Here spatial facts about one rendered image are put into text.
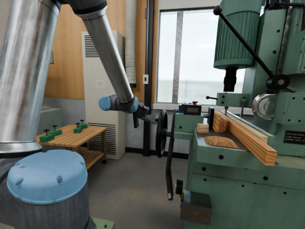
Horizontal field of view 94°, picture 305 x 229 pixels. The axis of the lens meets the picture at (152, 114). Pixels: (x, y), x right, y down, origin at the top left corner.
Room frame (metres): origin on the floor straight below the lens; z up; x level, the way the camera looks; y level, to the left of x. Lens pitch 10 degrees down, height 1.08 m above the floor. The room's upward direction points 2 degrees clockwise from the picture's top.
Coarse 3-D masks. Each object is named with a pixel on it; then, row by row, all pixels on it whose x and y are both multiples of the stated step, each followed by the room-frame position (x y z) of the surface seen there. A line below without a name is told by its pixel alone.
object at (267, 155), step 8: (232, 128) 0.60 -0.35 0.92; (240, 128) 0.53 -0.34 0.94; (240, 136) 0.50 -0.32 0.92; (248, 136) 0.44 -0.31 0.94; (248, 144) 0.43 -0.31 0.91; (256, 144) 0.38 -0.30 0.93; (264, 144) 0.37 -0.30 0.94; (256, 152) 0.38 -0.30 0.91; (264, 152) 0.34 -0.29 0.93; (272, 152) 0.33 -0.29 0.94; (264, 160) 0.33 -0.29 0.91; (272, 160) 0.33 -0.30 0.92
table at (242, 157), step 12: (204, 120) 0.84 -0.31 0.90; (180, 132) 0.68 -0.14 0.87; (216, 132) 0.60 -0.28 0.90; (228, 132) 0.61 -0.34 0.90; (204, 144) 0.45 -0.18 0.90; (240, 144) 0.46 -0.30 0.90; (204, 156) 0.44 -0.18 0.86; (216, 156) 0.43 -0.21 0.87; (228, 156) 0.42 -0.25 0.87; (240, 156) 0.42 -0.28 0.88; (252, 156) 0.41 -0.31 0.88; (252, 168) 0.41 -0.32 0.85; (264, 168) 0.40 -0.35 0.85
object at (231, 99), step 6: (216, 96) 0.80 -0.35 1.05; (222, 96) 0.73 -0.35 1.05; (228, 96) 0.73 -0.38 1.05; (234, 96) 0.73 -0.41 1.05; (240, 96) 0.72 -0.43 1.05; (246, 96) 0.71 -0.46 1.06; (216, 102) 0.78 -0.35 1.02; (222, 102) 0.73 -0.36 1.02; (228, 102) 0.73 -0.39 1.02; (234, 102) 0.72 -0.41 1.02; (240, 102) 0.72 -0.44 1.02; (246, 102) 0.71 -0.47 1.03
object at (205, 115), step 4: (208, 108) 0.76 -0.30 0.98; (212, 108) 0.68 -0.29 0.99; (208, 112) 0.74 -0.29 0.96; (212, 112) 0.68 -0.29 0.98; (204, 116) 0.72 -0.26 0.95; (208, 116) 0.71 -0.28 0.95; (212, 116) 0.68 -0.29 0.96; (208, 120) 0.72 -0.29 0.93; (212, 120) 0.68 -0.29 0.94; (208, 124) 0.70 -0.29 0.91; (212, 124) 0.68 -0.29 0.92
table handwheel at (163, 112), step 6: (162, 114) 0.78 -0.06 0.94; (162, 120) 0.75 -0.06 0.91; (162, 126) 0.83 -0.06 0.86; (156, 132) 0.72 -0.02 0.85; (162, 132) 0.81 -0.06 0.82; (168, 132) 0.82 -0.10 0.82; (156, 138) 0.71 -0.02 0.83; (162, 138) 0.81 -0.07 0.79; (156, 144) 0.70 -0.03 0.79; (162, 144) 0.90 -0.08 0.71; (156, 150) 0.72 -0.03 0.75; (162, 150) 0.85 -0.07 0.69
